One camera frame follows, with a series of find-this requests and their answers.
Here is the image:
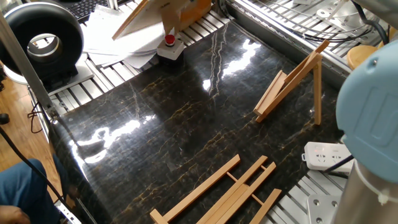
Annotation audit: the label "blue jeans leg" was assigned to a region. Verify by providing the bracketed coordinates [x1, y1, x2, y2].
[0, 158, 68, 224]

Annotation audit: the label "black keyboard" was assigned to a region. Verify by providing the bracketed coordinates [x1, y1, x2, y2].
[58, 0, 125, 23]

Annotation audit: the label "thick black cable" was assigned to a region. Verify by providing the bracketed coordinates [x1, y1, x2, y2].
[0, 126, 83, 224]

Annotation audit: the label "thin black wire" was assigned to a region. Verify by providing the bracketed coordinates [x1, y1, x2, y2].
[27, 102, 44, 134]

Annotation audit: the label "standing wooden easel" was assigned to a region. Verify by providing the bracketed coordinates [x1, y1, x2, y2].
[253, 39, 330, 126]

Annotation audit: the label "black marble pattern mat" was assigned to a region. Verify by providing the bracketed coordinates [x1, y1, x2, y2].
[48, 20, 346, 224]

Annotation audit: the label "grey metal mounting plate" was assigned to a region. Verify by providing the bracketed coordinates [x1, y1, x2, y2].
[307, 194, 343, 224]

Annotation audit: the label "black cable bundle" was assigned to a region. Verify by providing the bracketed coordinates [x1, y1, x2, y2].
[279, 12, 374, 44]

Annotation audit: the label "aluminium profile post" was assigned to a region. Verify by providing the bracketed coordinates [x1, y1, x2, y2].
[0, 12, 60, 121]

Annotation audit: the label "black power strip cable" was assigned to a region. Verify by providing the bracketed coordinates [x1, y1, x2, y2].
[323, 154, 355, 174]

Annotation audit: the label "white power strip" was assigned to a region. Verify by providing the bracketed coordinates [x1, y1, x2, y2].
[301, 141, 355, 174]

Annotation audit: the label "round wooden stand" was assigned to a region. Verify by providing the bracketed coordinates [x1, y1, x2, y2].
[346, 26, 398, 70]

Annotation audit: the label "red emergency stop button box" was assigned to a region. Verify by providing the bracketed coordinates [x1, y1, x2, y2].
[156, 34, 185, 62]

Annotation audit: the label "black round ring device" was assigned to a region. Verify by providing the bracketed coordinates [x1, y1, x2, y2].
[0, 1, 85, 91]

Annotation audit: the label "white paper sheets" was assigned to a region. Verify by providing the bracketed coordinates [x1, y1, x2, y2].
[82, 4, 165, 69]

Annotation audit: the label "wooden photo frame green print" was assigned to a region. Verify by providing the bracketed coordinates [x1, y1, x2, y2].
[111, 0, 192, 41]

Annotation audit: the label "flat folded wooden easel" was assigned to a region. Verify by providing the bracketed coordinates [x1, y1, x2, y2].
[149, 154, 282, 224]

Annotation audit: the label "person's right hand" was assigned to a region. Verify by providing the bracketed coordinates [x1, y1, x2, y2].
[0, 205, 31, 224]

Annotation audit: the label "grey base plate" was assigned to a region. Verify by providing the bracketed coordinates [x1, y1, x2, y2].
[46, 60, 95, 96]

